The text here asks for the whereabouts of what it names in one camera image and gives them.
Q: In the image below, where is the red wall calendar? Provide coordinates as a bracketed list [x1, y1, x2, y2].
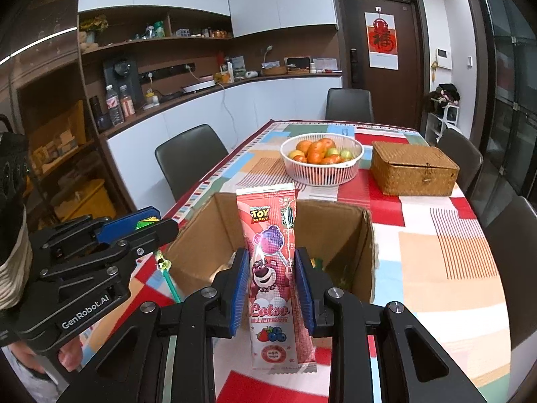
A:
[364, 12, 398, 69]

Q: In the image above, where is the yellow plastic crate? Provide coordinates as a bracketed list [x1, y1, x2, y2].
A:
[54, 180, 116, 221]

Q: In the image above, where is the woven wicker box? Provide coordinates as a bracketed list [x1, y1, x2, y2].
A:
[370, 140, 460, 197]

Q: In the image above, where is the white base cabinet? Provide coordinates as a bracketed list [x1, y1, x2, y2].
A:
[105, 75, 342, 202]

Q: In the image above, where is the glass door cabinet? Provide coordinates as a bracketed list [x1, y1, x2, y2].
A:
[461, 0, 537, 202]

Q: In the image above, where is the colourful patchwork tablecloth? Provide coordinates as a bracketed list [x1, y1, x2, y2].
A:
[80, 120, 519, 403]

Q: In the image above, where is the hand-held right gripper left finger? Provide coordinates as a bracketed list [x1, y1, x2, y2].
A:
[56, 247, 250, 403]

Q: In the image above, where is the pink lollipop packet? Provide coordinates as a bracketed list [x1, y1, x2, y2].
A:
[236, 184, 318, 374]

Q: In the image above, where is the black water dispenser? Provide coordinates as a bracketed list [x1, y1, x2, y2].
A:
[103, 55, 143, 112]

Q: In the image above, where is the person's left hand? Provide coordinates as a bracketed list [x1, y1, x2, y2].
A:
[58, 338, 85, 373]

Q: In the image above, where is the clear bottle orange label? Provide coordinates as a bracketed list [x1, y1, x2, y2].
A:
[118, 85, 137, 117]

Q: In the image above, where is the green stick candy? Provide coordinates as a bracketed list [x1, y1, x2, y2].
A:
[154, 250, 183, 304]

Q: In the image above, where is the wooden shelf unit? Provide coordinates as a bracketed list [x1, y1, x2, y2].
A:
[17, 80, 139, 236]

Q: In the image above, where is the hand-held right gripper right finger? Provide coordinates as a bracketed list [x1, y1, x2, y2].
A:
[294, 247, 487, 403]

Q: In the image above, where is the white plastic fruit basket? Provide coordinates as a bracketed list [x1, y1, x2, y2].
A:
[280, 133, 364, 186]

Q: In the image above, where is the white shoe rack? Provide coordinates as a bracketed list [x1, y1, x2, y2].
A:
[426, 84, 461, 143]

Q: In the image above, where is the dark brown door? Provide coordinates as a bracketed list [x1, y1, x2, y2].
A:
[331, 0, 429, 131]

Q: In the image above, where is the pile of oranges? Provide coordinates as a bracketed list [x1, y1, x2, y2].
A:
[289, 136, 342, 165]

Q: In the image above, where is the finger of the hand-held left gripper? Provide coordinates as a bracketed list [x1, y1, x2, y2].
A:
[38, 217, 180, 283]
[29, 207, 161, 272]

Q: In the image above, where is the person's left forearm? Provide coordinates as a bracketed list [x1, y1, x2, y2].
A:
[0, 204, 33, 313]

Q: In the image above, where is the grey dining chair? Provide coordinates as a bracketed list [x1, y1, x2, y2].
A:
[154, 124, 229, 202]
[482, 195, 537, 351]
[436, 128, 484, 196]
[325, 88, 375, 123]

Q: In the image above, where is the clear bottle red label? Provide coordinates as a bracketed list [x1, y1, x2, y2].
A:
[106, 85, 124, 127]

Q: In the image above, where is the cardboard box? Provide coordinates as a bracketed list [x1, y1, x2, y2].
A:
[165, 192, 380, 305]

